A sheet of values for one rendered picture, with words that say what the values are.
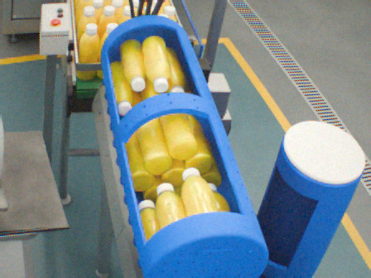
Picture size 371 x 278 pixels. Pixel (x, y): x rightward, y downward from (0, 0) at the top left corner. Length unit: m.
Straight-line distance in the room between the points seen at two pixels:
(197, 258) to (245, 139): 2.21
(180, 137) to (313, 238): 0.63
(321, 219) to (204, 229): 0.68
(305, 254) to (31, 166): 0.91
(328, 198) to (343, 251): 1.27
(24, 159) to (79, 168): 1.47
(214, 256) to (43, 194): 0.51
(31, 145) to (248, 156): 1.85
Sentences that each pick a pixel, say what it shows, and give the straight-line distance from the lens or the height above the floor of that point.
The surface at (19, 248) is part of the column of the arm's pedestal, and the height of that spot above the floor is 0.92.
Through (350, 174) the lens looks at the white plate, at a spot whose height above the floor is 1.04.
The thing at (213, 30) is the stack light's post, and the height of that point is 0.94.
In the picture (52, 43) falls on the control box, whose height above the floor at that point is 1.05.
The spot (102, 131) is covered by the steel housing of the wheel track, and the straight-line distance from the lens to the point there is 2.09.
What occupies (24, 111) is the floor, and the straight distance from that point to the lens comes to 3.55.
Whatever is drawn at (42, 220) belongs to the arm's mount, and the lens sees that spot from 1.62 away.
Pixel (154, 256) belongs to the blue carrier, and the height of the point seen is 1.15.
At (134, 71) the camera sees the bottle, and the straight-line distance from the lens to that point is 1.90.
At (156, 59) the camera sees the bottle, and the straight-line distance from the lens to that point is 1.87.
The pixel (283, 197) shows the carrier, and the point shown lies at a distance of 2.26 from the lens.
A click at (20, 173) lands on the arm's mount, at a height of 1.02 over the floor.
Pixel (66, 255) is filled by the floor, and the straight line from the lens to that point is 2.84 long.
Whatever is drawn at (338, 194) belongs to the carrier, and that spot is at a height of 0.99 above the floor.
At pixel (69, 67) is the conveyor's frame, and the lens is 2.32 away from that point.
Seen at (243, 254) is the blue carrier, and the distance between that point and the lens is 1.43.
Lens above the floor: 2.22
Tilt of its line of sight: 40 degrees down
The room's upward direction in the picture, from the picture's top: 12 degrees clockwise
